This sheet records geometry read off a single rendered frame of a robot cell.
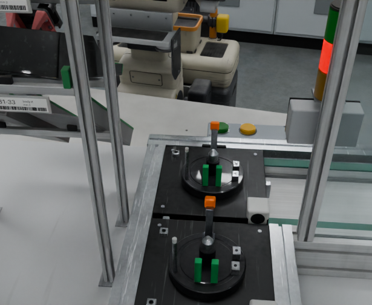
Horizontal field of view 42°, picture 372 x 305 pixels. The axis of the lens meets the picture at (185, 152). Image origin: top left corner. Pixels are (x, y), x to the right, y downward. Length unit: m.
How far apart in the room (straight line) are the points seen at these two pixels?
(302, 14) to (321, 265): 3.12
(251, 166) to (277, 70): 2.64
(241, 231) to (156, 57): 0.93
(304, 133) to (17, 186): 0.76
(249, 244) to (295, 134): 0.24
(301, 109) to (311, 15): 3.18
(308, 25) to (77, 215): 3.13
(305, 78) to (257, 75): 0.34
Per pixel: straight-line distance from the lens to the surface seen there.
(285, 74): 3.69
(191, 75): 2.00
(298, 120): 0.84
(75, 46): 0.71
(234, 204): 1.02
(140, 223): 1.01
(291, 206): 1.12
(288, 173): 1.20
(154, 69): 1.73
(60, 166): 1.34
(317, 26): 4.03
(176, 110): 1.53
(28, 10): 0.71
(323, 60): 0.79
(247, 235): 0.96
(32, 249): 1.13
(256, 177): 1.10
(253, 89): 3.44
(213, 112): 1.52
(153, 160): 1.17
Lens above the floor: 1.66
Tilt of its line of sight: 37 degrees down
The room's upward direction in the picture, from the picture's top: straight up
